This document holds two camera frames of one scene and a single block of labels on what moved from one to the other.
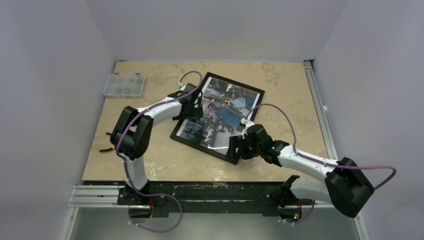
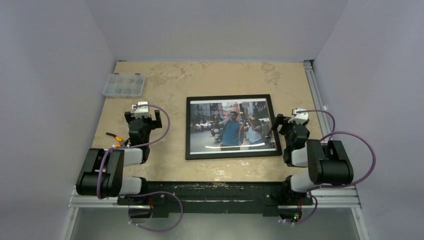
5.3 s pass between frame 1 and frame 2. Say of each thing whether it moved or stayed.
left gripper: moved
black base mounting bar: stayed
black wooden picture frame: moved
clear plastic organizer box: stayed
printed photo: moved
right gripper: moved
